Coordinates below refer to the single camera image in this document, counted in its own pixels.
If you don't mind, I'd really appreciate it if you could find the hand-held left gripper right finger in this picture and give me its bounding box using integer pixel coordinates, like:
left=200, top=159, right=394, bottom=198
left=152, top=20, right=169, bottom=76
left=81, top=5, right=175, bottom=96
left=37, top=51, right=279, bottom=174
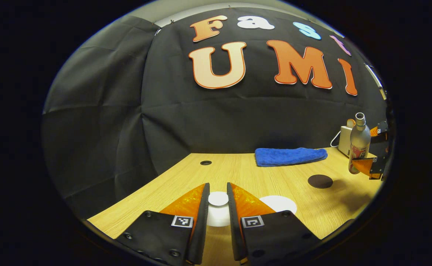
left=226, top=182, right=322, bottom=265

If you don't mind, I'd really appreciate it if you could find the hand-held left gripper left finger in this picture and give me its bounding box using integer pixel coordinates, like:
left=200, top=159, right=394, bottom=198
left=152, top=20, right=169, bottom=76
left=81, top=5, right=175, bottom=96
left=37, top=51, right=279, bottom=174
left=114, top=183, right=211, bottom=265

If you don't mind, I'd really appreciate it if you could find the silver water bottle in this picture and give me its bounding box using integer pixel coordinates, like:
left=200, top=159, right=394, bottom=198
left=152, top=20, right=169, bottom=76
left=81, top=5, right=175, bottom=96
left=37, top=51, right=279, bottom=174
left=348, top=112, right=371, bottom=175

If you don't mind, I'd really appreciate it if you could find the dark round coaster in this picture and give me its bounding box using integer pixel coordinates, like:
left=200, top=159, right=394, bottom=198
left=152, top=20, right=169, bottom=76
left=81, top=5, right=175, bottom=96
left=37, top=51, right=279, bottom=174
left=308, top=174, right=333, bottom=189

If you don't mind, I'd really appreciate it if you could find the white toaster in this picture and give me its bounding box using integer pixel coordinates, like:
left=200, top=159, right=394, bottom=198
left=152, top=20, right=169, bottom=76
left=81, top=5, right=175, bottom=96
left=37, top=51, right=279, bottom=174
left=338, top=126, right=354, bottom=158

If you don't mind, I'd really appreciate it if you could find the blue towel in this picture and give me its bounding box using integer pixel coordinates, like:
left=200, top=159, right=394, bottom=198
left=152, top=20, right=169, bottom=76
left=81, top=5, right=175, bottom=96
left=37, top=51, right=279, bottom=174
left=255, top=148, right=328, bottom=167

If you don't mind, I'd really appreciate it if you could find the black backdrop cloth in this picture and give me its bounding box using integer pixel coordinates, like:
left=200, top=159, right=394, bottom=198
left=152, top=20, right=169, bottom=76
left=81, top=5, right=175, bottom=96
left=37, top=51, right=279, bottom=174
left=42, top=7, right=390, bottom=218

